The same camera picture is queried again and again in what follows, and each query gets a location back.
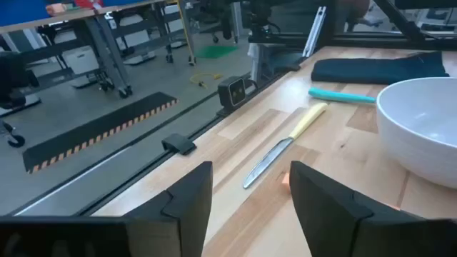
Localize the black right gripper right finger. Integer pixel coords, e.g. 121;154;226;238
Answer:
289;160;457;257

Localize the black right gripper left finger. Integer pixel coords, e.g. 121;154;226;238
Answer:
123;161;214;257

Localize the yellow handled knife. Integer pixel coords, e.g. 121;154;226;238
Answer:
243;102;328;189

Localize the white ceramic bowl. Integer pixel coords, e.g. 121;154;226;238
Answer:
376;77;457;189

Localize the teal handled spoon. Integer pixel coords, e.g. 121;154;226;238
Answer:
308;87;378;105

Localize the dark blue cloth napkin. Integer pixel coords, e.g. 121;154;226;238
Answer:
311;51;450;86

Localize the green floor mat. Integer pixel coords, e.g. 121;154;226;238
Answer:
194;44;239;60

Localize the wooden top workbench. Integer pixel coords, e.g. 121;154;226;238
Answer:
0;0;197;99

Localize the black office chair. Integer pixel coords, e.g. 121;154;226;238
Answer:
0;51;41;148

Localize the black rail clip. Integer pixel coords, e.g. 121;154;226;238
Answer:
161;133;197;156

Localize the black striped cable cover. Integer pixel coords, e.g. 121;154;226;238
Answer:
22;91;179;175

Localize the yellow cable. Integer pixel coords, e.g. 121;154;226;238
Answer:
189;71;224;89

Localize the small black table camera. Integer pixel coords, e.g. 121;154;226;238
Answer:
217;76;248;110

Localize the silver corner bracket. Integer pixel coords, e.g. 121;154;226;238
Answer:
302;6;327;58

